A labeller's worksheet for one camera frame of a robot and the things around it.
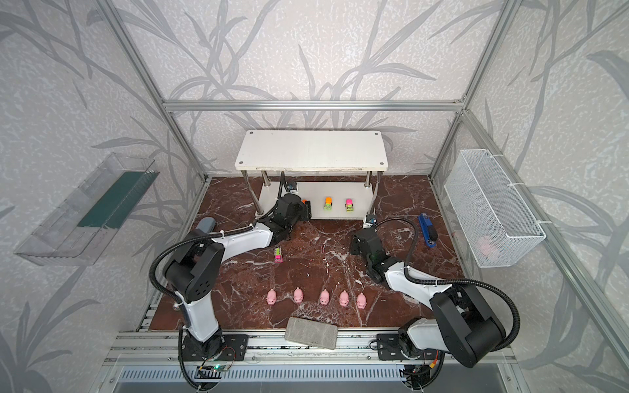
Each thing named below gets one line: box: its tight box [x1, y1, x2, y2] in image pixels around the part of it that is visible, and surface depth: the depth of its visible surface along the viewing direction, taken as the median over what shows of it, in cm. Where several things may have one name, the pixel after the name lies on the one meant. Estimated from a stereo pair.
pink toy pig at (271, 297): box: [265, 288, 277, 306], surface depth 84 cm
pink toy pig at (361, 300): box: [357, 292, 367, 310], surface depth 83 cm
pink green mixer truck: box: [344, 198, 354, 213], surface depth 101 cm
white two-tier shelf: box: [234, 129, 389, 221], surface depth 88 cm
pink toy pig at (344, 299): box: [339, 289, 350, 308], surface depth 84 cm
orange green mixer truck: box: [323, 196, 334, 212], surface depth 101 cm
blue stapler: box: [417, 212, 439, 249], surface depth 101 cm
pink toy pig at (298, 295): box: [293, 286, 304, 303], surface depth 84 cm
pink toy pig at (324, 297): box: [319, 289, 331, 306], surface depth 84 cm
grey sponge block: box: [284, 316, 339, 351], surface depth 75 cm
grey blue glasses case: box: [194, 216, 217, 234], surface depth 104 cm
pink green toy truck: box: [274, 247, 284, 264], surface depth 93 cm
